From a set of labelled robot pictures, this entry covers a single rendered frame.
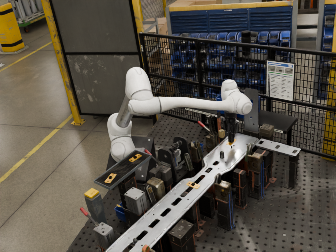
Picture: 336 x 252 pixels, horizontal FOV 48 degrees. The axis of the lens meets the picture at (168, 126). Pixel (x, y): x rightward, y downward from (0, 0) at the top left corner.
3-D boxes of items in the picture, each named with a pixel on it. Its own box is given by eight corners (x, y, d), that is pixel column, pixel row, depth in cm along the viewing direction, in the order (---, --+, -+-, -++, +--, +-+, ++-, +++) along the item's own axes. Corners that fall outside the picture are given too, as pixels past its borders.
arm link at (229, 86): (218, 101, 246) (227, 109, 235) (217, 79, 238) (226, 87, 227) (233, 97, 248) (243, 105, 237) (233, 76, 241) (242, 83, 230)
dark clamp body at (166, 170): (173, 222, 246) (166, 176, 228) (158, 215, 254) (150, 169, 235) (183, 212, 253) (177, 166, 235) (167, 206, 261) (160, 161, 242)
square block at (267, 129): (269, 172, 280) (269, 130, 262) (259, 169, 284) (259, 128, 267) (273, 166, 285) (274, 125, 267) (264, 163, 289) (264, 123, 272)
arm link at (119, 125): (109, 147, 283) (103, 121, 292) (129, 144, 289) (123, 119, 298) (132, 92, 219) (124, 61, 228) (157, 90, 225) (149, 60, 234)
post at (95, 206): (107, 257, 227) (91, 201, 206) (99, 252, 232) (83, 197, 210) (116, 249, 232) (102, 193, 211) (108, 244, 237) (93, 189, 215)
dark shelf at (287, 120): (285, 134, 266) (286, 131, 265) (183, 109, 319) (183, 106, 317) (298, 121, 280) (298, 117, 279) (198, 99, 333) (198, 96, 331)
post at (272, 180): (273, 184, 267) (274, 150, 253) (259, 179, 274) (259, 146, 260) (277, 179, 271) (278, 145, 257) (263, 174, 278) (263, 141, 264)
